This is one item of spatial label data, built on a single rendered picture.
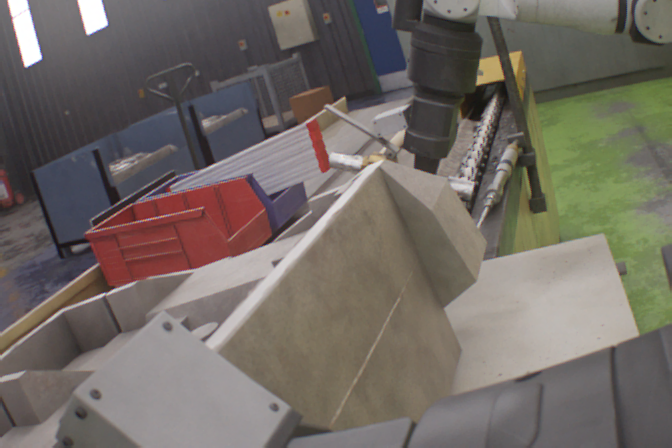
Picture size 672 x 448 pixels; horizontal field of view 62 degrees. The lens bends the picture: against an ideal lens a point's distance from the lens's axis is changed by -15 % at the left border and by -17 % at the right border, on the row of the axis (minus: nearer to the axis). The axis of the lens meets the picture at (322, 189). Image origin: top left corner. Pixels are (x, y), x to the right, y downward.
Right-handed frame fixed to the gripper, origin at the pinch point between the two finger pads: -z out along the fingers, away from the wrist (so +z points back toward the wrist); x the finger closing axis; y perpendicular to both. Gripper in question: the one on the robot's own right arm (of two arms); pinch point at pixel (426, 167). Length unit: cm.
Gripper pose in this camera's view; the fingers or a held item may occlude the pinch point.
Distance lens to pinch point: 83.0
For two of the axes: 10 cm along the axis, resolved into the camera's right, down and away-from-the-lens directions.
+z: 1.2, -9.2, -3.7
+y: 9.4, 2.3, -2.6
